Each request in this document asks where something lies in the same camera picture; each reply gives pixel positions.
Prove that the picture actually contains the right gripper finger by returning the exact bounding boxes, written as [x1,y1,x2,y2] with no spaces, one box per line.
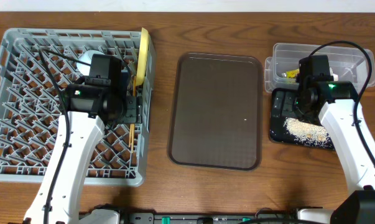
[283,91,297,114]
[271,90,284,118]

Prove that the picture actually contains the green orange snack wrapper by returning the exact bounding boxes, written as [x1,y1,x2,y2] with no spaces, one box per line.
[282,69,300,79]

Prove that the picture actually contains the light blue bowl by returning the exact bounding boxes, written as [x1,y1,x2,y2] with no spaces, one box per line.
[76,50,103,76]

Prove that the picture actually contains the white tissue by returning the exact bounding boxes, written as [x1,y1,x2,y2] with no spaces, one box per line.
[330,68,338,82]

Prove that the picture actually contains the leftover rice and scraps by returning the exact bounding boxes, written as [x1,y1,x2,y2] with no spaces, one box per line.
[284,118,330,147]

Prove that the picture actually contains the yellow plate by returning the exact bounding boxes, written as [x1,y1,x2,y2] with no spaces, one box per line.
[136,28,150,86]

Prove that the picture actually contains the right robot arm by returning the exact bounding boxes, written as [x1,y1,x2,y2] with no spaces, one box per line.
[270,55,375,223]

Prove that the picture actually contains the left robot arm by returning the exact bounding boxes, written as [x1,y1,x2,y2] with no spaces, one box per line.
[23,54,141,223]

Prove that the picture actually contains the black waste tray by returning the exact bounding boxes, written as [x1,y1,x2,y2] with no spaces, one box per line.
[269,88,335,151]

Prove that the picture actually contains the grey dishwasher rack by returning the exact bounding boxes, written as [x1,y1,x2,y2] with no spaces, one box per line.
[0,28,157,187]

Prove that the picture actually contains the clear plastic bin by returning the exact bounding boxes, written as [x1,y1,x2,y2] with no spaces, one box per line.
[264,43,368,93]

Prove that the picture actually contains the brown serving tray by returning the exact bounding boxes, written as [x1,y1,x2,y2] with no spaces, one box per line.
[167,52,263,171]

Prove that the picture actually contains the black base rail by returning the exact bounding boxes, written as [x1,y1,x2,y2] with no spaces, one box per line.
[118,212,290,224]

